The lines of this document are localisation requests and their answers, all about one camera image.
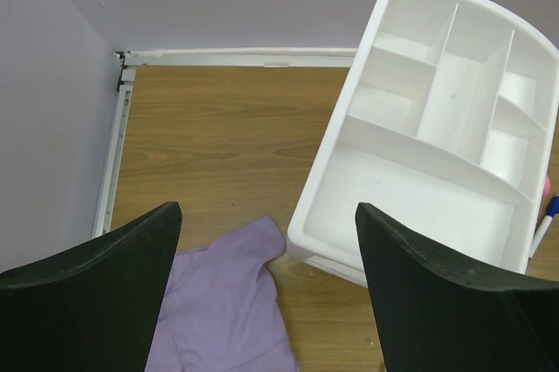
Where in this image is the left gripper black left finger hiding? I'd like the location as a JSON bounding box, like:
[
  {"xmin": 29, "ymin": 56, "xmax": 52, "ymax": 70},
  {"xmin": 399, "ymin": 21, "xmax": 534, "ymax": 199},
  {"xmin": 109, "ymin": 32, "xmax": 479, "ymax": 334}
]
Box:
[{"xmin": 1, "ymin": 202, "xmax": 182, "ymax": 371}]

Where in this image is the white plastic drawer organizer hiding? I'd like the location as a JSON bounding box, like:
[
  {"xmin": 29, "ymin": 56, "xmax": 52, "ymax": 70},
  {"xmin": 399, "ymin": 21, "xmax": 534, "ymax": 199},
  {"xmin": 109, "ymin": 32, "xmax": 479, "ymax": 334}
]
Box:
[{"xmin": 286, "ymin": 0, "xmax": 558, "ymax": 285}]

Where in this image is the blue cap white marker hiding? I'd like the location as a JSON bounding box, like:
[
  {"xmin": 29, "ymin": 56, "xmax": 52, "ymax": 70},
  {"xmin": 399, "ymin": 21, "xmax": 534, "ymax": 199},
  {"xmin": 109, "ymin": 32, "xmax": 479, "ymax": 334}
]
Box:
[{"xmin": 528, "ymin": 195, "xmax": 559, "ymax": 259}]

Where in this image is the pink cap pencil tube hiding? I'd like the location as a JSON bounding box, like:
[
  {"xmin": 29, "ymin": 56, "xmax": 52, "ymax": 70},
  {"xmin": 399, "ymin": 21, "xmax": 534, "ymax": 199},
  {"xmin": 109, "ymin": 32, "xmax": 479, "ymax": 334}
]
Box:
[{"xmin": 543, "ymin": 175, "xmax": 551, "ymax": 196}]

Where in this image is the white metal table rail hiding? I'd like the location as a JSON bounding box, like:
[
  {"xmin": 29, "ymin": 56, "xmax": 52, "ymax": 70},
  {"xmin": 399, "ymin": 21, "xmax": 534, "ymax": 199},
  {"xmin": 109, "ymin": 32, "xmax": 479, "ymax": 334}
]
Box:
[{"xmin": 92, "ymin": 47, "xmax": 356, "ymax": 238}]

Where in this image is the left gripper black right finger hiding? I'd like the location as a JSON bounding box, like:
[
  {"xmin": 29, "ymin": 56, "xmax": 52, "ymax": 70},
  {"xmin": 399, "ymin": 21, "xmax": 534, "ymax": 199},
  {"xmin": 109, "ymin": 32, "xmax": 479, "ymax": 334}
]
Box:
[{"xmin": 355, "ymin": 203, "xmax": 558, "ymax": 371}]

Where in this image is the purple cloth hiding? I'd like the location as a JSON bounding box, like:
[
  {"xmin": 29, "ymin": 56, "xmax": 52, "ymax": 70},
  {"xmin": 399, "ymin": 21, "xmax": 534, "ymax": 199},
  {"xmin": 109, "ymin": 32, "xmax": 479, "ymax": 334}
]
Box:
[{"xmin": 146, "ymin": 216, "xmax": 300, "ymax": 371}]

